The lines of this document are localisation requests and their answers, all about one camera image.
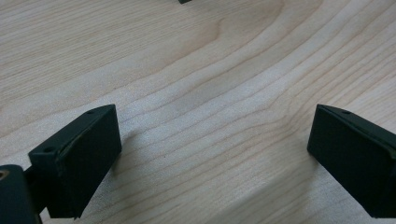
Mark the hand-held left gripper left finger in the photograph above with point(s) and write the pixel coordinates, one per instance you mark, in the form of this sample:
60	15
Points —
84	161

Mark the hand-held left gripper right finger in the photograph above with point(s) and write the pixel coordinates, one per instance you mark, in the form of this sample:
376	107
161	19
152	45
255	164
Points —
355	161

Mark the black metal rack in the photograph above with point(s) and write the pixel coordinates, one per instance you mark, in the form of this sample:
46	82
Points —
184	1

